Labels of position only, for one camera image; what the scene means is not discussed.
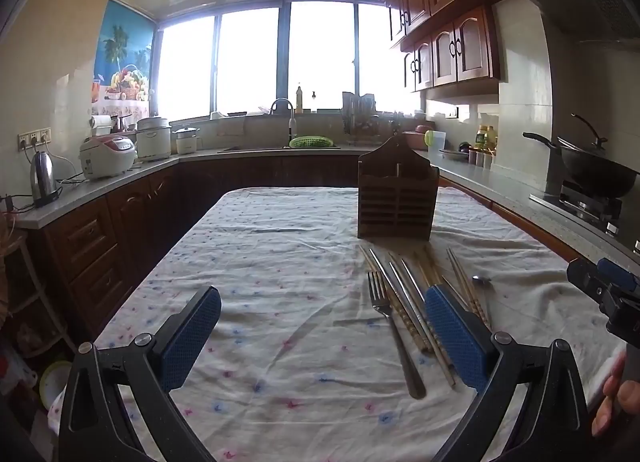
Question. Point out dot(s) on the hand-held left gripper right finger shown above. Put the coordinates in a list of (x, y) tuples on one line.
[(455, 337)]

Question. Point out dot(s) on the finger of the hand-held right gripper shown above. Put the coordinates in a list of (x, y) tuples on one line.
[(617, 272), (587, 282)]

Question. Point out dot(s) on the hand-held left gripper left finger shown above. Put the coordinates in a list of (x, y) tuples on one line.
[(192, 337)]

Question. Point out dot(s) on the steel spoon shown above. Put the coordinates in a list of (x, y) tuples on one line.
[(482, 281)]

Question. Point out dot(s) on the metal chopstick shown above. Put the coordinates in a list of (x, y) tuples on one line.
[(412, 277), (407, 292)]

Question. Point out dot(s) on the steel fork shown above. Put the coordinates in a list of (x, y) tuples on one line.
[(384, 299)]

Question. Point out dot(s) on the wooden utensil holder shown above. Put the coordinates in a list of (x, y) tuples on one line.
[(397, 192)]

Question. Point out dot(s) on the person's right hand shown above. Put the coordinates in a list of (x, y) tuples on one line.
[(607, 402)]

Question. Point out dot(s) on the gas stove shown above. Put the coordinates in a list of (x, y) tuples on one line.
[(585, 207)]

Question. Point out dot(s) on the black wok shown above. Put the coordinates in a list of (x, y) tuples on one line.
[(595, 169)]

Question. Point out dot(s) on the white floral tablecloth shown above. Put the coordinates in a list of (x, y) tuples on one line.
[(300, 292)]

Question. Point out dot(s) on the wooden base cabinets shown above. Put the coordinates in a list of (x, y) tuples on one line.
[(125, 232)]

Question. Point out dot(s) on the grey speckled kitchen countertop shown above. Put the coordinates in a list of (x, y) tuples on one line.
[(500, 187)]

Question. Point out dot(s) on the yellow green bowl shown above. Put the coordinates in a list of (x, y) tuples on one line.
[(55, 384)]

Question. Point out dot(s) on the spice jars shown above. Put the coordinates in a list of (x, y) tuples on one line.
[(481, 157)]

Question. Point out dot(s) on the wicker shelf rack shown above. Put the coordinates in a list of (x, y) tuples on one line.
[(25, 292)]

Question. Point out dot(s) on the yellow oil bottles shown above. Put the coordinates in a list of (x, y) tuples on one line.
[(486, 136)]

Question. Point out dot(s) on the grey plate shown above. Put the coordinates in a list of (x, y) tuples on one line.
[(454, 155)]

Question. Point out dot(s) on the small white cooker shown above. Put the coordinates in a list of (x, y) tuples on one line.
[(186, 141)]

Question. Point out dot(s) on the white and red rice cooker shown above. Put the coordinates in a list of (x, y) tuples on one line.
[(107, 156)]

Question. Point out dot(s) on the tall white cooker pot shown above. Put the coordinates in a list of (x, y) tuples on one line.
[(154, 139)]

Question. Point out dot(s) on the red basin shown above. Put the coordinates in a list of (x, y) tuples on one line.
[(414, 137)]

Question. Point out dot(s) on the steel electric kettle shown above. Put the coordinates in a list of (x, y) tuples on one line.
[(42, 179)]

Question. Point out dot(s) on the green plastic basket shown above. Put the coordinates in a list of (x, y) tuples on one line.
[(311, 142)]

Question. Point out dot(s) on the paper towel roll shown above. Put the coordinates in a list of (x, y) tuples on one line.
[(102, 124)]

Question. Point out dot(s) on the steel kitchen faucet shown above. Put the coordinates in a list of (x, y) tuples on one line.
[(291, 126)]

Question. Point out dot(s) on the dish drying rack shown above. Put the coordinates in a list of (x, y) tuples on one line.
[(360, 114)]

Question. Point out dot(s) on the pale bottle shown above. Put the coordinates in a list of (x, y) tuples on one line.
[(299, 100)]

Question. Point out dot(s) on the kitchen window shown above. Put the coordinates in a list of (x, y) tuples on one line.
[(320, 56)]

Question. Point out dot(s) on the wall power sockets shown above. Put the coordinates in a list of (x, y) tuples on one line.
[(35, 138)]

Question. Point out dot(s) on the tropical fruit wall poster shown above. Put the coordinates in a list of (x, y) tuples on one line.
[(122, 51)]

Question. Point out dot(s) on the wooden wall cabinets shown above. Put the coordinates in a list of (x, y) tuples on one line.
[(450, 6)]

